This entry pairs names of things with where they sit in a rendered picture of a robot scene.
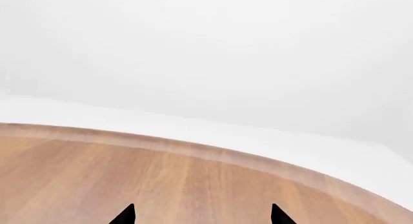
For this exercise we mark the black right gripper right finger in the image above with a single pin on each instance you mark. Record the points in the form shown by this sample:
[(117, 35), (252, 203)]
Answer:
[(280, 216)]

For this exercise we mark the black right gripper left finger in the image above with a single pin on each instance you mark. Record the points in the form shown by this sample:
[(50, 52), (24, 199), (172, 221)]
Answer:
[(125, 217)]

